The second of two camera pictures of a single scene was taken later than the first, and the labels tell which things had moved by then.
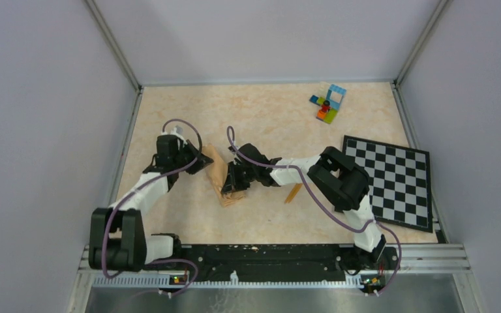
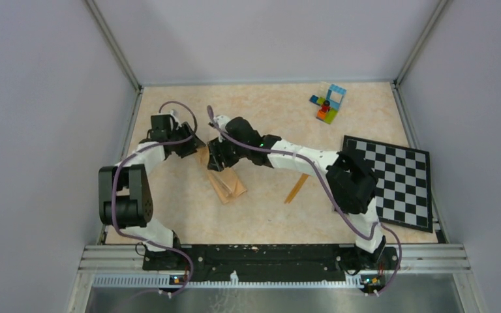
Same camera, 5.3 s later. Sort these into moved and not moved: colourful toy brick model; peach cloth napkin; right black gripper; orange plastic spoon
Moved: right black gripper
Not moved: peach cloth napkin; orange plastic spoon; colourful toy brick model
